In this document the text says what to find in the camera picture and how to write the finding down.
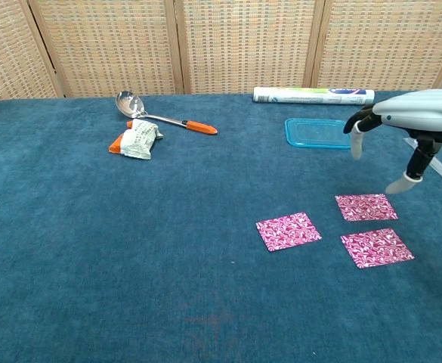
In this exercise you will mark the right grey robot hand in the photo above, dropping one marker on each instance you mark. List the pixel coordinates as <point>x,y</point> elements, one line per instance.
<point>421,109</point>

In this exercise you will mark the pink patterned square cloth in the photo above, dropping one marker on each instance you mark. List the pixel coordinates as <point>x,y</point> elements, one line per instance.
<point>366,207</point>

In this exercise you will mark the woven folding screen panel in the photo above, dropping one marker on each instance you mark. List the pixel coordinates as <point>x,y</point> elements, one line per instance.
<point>383,41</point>
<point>1,49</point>
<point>247,45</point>
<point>107,45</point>

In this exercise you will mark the white printed roll tube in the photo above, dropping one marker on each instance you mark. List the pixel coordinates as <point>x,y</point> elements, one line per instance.
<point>311,96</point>

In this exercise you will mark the blue plastic container lid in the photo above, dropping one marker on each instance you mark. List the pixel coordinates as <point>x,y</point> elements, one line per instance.
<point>311,134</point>

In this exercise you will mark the crumpled white orange snack packet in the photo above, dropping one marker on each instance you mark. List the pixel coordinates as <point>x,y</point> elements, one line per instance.
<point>139,140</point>

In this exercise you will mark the blue carpet table cover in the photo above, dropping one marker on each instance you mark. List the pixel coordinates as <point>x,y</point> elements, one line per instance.
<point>167,246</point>

